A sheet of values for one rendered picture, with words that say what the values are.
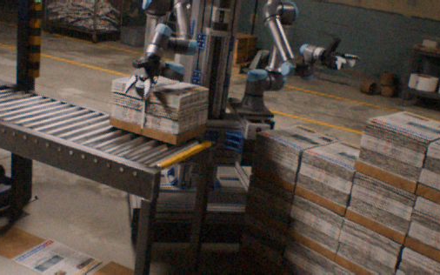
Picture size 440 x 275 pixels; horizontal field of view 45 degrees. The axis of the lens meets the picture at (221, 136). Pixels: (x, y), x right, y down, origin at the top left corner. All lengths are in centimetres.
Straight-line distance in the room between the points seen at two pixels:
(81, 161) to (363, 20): 736
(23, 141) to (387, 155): 158
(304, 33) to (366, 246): 723
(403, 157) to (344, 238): 48
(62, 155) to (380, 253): 143
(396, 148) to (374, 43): 693
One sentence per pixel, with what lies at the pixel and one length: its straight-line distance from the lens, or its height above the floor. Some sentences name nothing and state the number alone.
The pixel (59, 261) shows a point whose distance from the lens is 302.
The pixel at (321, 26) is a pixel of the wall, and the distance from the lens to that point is 934.
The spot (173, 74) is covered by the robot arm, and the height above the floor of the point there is 99.
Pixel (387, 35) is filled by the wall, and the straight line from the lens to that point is 912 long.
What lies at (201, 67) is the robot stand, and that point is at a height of 101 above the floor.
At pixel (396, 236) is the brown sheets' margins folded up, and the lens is 237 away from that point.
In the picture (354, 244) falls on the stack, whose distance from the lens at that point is 248.
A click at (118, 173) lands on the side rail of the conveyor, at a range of 219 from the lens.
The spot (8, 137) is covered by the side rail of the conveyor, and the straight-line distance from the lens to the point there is 256.
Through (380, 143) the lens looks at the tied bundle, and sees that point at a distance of 232.
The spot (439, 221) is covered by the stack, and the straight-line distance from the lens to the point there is 228.
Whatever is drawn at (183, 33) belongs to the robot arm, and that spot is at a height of 127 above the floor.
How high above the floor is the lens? 159
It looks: 17 degrees down
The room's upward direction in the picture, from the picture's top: 8 degrees clockwise
